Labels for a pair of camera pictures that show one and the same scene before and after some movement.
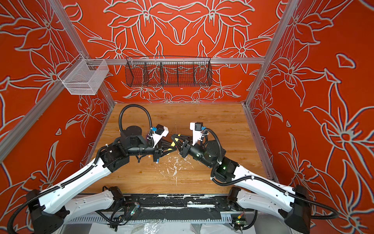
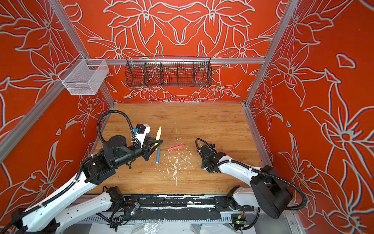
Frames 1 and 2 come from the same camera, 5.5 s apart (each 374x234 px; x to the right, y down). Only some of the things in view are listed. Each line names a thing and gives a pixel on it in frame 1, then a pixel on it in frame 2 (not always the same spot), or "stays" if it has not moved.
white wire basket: (84, 76) stays
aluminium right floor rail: (262, 151) stays
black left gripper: (158, 150) -> (146, 147)
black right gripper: (186, 146) -> (203, 165)
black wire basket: (167, 71) stays
